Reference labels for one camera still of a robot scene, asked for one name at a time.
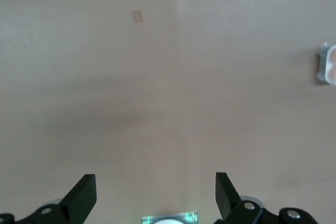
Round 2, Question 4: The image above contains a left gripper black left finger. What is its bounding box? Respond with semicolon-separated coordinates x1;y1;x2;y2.
0;174;97;224

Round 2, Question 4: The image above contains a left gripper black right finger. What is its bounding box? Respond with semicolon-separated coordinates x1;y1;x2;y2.
214;172;318;224

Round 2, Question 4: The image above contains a clear plastic egg box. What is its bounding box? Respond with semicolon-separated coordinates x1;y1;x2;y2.
316;41;336;86

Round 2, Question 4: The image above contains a square brown tape patch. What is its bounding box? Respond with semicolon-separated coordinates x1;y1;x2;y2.
131;10;144;23

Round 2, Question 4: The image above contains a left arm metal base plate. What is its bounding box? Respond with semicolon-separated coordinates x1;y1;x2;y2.
141;210;199;224

